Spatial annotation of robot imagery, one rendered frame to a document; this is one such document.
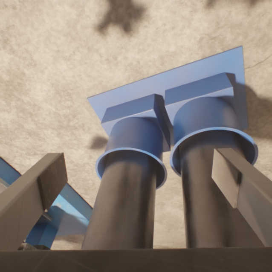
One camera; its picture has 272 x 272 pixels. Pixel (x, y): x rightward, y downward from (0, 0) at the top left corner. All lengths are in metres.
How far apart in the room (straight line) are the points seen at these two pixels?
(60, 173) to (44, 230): 2.03
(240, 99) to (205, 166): 0.53
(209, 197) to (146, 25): 0.67
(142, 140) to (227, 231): 0.44
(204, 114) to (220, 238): 0.41
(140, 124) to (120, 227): 0.44
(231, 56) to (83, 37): 0.62
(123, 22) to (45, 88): 0.53
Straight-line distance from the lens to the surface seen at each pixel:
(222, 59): 0.95
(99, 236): 0.61
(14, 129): 1.48
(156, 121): 0.90
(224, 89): 0.85
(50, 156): 0.17
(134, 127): 0.83
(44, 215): 2.00
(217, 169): 0.16
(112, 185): 0.68
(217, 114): 0.75
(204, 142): 0.67
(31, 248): 1.71
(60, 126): 1.28
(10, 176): 1.82
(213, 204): 0.53
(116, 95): 1.01
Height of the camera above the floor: 0.87
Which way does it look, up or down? 48 degrees down
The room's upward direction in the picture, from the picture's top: 170 degrees counter-clockwise
